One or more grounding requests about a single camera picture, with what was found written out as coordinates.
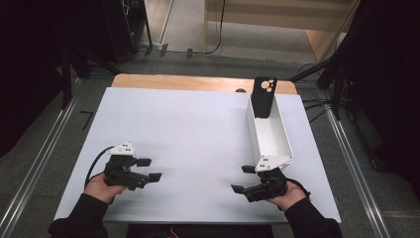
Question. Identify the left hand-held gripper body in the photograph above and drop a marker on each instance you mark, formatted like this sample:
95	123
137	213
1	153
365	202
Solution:
120	172

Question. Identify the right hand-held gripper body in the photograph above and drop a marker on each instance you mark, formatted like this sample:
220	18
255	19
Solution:
270	185

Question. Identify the white plastic bin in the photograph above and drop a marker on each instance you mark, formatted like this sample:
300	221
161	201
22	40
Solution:
270	135

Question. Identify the black phone case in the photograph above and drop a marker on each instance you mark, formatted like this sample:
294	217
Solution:
262	102

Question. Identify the person's right hand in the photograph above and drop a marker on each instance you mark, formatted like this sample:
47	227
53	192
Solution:
290	198

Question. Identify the person's left hand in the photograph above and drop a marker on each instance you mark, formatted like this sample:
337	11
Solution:
99	190

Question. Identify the white board table cover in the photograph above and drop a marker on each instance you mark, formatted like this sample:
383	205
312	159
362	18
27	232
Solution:
198	158

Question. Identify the wooden table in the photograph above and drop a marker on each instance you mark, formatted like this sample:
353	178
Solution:
198	82

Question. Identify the black tripod stand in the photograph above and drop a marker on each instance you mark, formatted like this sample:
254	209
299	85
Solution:
66	82
336	92

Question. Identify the black equipment cabinet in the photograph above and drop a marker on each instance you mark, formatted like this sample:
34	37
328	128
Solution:
122	29

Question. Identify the dark curtain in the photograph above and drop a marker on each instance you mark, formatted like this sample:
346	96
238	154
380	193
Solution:
29	66
389	82

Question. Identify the aluminium floor rail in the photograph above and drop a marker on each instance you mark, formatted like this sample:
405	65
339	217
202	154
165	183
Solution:
360	175
39	158

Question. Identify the light wooden shelf frame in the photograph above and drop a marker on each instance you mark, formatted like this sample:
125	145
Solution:
264	20

